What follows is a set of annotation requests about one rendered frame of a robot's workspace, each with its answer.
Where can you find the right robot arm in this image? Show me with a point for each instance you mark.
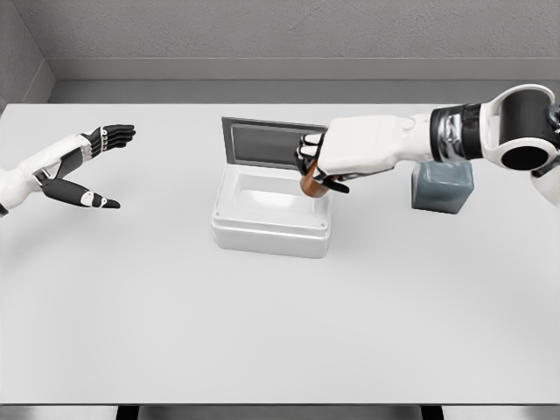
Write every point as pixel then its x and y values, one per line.
pixel 481 127

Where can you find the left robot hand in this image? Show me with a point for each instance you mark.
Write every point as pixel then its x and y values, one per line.
pixel 65 164

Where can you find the brown cylindrical cup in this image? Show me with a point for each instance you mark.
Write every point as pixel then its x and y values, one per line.
pixel 312 186

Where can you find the grey box lid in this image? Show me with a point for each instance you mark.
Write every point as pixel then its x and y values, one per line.
pixel 262 144

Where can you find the blue-grey cube block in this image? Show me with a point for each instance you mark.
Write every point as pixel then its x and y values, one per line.
pixel 442 186

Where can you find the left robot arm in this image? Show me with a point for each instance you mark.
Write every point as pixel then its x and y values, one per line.
pixel 11 186

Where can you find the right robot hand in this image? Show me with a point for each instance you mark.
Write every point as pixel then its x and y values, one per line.
pixel 350 146

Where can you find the white open box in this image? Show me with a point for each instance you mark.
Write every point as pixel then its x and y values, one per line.
pixel 271 214

